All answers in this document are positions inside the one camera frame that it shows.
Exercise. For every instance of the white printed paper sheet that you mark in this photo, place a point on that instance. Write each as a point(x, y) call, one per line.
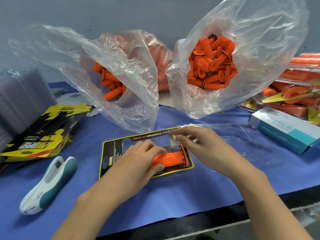
point(75, 100)

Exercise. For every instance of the teal white cardboard box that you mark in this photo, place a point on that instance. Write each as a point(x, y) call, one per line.
point(282, 130)

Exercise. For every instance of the teal hand stapler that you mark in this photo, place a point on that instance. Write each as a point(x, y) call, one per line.
point(47, 187)

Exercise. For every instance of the stack of clear blister shells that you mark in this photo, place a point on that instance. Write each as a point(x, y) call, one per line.
point(20, 97)

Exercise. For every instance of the person's right forearm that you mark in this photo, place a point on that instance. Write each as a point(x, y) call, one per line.
point(272, 210)

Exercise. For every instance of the large clear plastic bag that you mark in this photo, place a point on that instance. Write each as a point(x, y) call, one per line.
point(270, 32)

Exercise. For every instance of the person's right hand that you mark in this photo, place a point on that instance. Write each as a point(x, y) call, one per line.
point(215, 150)

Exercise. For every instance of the person's left hand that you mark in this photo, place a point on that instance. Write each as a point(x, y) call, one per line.
point(127, 172)

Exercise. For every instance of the stack of yellow black cards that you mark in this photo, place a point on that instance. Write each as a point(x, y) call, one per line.
point(42, 132)

